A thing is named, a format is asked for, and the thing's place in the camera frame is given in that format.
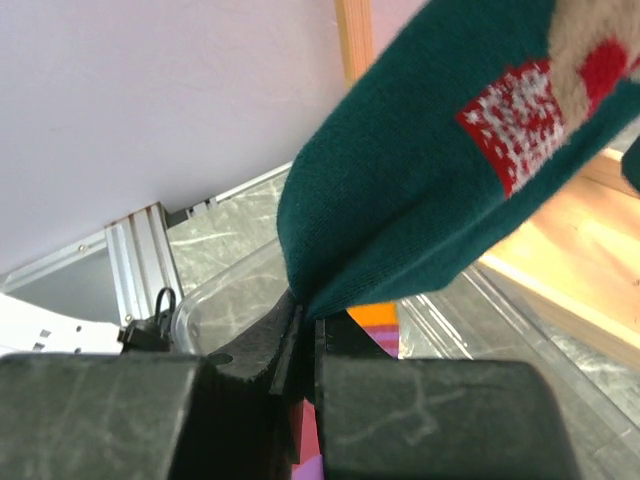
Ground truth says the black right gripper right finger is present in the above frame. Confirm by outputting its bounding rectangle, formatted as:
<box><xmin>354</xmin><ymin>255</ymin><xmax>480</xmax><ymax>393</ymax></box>
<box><xmin>315</xmin><ymin>313</ymin><xmax>581</xmax><ymax>479</ymax></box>

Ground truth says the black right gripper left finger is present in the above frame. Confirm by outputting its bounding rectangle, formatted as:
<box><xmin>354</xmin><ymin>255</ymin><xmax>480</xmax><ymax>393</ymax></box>
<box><xmin>1</xmin><ymin>295</ymin><xmax>300</xmax><ymax>479</ymax></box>

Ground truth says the purple sock with orange cuff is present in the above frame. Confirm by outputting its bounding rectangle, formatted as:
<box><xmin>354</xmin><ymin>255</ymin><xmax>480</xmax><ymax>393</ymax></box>
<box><xmin>292</xmin><ymin>303</ymin><xmax>399</xmax><ymax>480</ymax></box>

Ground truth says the dark teal sock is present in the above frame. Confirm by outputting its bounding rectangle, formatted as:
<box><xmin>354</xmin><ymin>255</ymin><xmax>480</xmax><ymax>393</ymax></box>
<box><xmin>277</xmin><ymin>1</ymin><xmax>639</xmax><ymax>318</ymax></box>

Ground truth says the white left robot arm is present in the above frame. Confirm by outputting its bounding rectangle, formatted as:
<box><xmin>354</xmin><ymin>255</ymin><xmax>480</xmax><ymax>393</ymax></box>
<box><xmin>1</xmin><ymin>294</ymin><xmax>302</xmax><ymax>479</ymax></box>

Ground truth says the clear plastic bin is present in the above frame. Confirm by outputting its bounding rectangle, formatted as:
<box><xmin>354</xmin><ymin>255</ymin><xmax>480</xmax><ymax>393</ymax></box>
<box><xmin>173</xmin><ymin>241</ymin><xmax>639</xmax><ymax>479</ymax></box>

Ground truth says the wooden drying rack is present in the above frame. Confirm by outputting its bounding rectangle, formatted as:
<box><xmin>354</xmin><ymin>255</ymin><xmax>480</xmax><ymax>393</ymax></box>
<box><xmin>333</xmin><ymin>0</ymin><xmax>640</xmax><ymax>361</ymax></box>

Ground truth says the aluminium frame rail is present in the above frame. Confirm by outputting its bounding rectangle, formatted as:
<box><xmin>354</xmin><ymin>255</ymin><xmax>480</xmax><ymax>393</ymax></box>
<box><xmin>1</xmin><ymin>165</ymin><xmax>289</xmax><ymax>325</ymax></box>

